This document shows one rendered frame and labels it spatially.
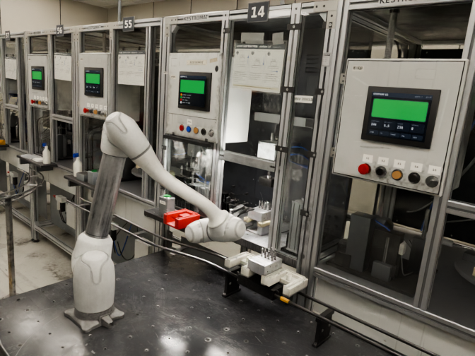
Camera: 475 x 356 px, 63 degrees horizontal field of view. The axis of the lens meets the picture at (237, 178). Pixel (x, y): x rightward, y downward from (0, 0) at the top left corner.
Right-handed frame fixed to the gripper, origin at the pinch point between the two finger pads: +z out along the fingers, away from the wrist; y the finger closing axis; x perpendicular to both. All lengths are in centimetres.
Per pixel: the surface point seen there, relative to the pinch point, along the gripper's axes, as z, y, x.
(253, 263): -25.7, -9.3, -25.6
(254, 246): -5.4, -11.4, -9.9
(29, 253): -20, -100, 244
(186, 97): -9, 58, 43
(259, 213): 6.4, 1.5, -2.2
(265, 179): 12.6, 18.6, 0.8
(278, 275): -20.2, -12.9, -35.3
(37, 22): 195, 172, 751
